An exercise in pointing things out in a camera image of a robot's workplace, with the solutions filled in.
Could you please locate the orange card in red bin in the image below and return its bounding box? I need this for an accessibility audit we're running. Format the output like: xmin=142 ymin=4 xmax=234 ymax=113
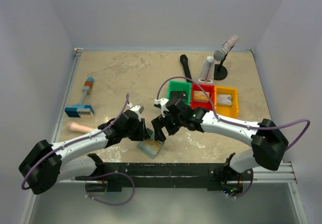
xmin=193 ymin=91 xmax=209 ymax=102

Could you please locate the silver microphone on stand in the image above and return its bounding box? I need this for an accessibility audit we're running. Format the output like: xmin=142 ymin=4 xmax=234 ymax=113
xmin=213 ymin=35 xmax=239 ymax=61

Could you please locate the red plastic bin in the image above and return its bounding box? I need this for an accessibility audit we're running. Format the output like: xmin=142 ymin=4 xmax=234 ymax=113
xmin=190 ymin=83 xmax=214 ymax=111

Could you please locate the yellow plastic bin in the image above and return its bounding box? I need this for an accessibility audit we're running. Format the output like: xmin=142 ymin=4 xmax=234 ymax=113
xmin=214 ymin=86 xmax=239 ymax=119

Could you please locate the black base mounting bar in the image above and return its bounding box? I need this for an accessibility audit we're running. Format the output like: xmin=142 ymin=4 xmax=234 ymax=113
xmin=75 ymin=163 xmax=254 ymax=192

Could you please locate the gold credit card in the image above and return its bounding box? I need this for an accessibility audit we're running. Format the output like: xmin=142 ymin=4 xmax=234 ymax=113
xmin=143 ymin=139 xmax=162 ymax=155

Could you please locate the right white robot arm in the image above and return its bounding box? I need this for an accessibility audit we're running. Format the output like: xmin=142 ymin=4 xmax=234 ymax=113
xmin=152 ymin=97 xmax=288 ymax=173

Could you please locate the black handheld microphone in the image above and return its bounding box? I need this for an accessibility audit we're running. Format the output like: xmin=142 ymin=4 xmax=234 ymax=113
xmin=180 ymin=54 xmax=192 ymax=79

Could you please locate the card in yellow bin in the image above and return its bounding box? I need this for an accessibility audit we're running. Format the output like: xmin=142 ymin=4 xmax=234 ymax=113
xmin=216 ymin=94 xmax=232 ymax=107

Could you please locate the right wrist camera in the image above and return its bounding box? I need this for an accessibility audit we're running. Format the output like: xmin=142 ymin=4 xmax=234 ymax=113
xmin=154 ymin=98 xmax=170 ymax=117

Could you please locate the blue toy block hammer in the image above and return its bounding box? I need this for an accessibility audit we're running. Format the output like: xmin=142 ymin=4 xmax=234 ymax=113
xmin=64 ymin=77 xmax=95 ymax=118

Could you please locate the black VIP card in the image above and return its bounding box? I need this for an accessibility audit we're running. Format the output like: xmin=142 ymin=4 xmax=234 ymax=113
xmin=170 ymin=91 xmax=188 ymax=101

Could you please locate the aluminium frame rail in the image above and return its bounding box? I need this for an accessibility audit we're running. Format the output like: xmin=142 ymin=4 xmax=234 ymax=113
xmin=49 ymin=48 xmax=83 ymax=144

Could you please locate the sage green card holder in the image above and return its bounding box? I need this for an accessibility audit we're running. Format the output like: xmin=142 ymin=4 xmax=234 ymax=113
xmin=137 ymin=128 xmax=165 ymax=159

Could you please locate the beige wooden handle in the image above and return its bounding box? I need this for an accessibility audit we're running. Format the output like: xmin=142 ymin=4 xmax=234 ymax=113
xmin=66 ymin=122 xmax=94 ymax=134

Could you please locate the green plastic bin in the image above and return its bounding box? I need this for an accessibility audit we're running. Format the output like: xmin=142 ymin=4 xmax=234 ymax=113
xmin=168 ymin=81 xmax=192 ymax=106

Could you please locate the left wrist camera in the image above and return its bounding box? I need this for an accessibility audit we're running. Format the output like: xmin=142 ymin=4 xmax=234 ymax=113
xmin=130 ymin=105 xmax=144 ymax=117

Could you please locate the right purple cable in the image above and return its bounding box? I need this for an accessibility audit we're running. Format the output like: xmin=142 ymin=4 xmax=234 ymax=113
xmin=153 ymin=76 xmax=310 ymax=199

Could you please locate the white metronome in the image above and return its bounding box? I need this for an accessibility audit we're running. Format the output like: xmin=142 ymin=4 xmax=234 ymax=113
xmin=198 ymin=56 xmax=215 ymax=84

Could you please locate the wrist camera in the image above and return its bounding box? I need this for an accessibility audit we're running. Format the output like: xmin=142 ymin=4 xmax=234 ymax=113
xmin=154 ymin=98 xmax=170 ymax=117
xmin=130 ymin=105 xmax=144 ymax=117

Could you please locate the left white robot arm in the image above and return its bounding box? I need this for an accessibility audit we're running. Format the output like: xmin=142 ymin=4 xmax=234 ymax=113
xmin=19 ymin=105 xmax=148 ymax=195

